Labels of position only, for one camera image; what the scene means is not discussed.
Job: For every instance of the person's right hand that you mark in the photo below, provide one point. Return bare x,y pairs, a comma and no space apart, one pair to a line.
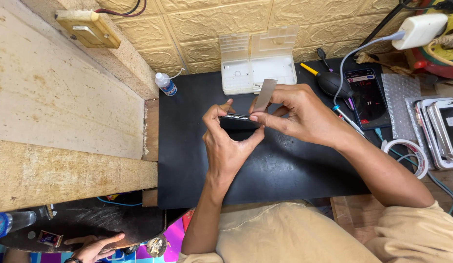
308,117

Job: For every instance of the person's left hand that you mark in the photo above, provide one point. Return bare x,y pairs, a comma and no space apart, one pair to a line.
222,151

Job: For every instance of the black smartphone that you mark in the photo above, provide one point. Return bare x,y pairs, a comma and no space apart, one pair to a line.
238,122

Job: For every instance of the thin steel pry blade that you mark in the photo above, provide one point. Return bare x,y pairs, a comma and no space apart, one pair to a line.
266,95

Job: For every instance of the black air blower yellow nozzle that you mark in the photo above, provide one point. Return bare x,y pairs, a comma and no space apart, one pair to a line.
330,83

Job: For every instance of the black work mat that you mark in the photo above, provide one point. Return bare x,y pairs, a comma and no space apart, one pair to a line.
285,168

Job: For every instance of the black purple spudger tool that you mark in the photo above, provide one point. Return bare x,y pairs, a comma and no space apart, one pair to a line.
323,56

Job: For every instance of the black phone with lit screen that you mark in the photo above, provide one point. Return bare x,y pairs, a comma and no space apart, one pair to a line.
368,100

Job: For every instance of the clear plastic screw box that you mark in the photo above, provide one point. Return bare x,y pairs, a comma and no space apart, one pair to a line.
259,62

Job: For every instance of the red packet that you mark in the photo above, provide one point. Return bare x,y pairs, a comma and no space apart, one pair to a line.
187,219

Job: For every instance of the small white glue bottle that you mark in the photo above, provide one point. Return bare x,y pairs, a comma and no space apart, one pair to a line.
166,85

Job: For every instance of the clear bubble wrap sheet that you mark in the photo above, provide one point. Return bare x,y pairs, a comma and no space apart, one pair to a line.
398,102

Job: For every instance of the white tape roll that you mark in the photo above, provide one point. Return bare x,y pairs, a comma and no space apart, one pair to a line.
420,157

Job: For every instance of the stack of white phones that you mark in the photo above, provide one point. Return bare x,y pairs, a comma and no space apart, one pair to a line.
443,131

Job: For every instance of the dark round table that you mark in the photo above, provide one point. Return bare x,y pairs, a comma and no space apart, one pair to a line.
102,222

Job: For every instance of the white charger adapter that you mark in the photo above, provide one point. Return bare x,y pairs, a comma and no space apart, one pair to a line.
420,31

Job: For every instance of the wooden beam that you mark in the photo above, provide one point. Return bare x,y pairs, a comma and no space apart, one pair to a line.
66,171

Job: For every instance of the small printed packet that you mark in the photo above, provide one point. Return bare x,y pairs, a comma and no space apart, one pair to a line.
50,239

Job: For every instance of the silver coin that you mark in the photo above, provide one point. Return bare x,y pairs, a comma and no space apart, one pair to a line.
31,235

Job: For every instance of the clear plastic water bottle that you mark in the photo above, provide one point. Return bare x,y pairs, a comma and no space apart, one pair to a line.
11,222

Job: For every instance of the wooden switch box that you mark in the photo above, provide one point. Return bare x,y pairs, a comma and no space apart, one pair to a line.
88,30

